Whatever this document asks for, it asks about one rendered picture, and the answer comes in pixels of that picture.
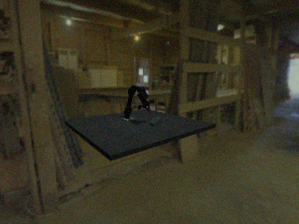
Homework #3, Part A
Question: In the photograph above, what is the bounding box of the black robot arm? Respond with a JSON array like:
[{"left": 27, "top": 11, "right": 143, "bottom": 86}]
[{"left": 123, "top": 86, "right": 149, "bottom": 119}]

